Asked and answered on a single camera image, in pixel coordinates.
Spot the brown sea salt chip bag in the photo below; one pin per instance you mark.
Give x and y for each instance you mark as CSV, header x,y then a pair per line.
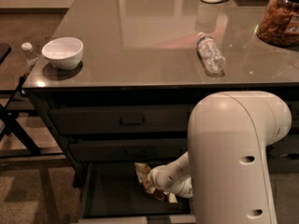
x,y
142,171

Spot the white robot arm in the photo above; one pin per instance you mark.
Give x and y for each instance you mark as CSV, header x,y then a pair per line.
x,y
226,165

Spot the top left drawer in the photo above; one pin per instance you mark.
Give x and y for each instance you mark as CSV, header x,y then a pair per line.
x,y
121,119

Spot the dark grey drawer cabinet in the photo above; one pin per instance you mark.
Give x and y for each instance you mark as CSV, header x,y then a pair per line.
x,y
143,52

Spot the middle left drawer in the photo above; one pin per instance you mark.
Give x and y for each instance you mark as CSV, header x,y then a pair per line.
x,y
128,150

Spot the open bottom left drawer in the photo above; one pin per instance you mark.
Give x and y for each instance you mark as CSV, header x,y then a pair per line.
x,y
113,195

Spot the bottom right drawer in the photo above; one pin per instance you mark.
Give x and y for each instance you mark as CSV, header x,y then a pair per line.
x,y
283,166

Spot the middle right drawer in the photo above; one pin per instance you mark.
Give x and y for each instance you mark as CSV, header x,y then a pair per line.
x,y
287,147

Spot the clear plastic water bottle lying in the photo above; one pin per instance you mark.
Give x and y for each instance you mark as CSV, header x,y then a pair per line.
x,y
211,57

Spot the white ceramic bowl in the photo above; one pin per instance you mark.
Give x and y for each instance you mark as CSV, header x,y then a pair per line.
x,y
64,53

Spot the small bottle with white cap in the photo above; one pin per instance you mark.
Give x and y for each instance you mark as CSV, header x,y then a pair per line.
x,y
30,54

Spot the black folding side table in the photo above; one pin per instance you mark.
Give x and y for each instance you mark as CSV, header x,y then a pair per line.
x,y
19,103

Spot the clear jar of snacks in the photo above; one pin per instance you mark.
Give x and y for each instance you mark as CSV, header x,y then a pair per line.
x,y
280,23

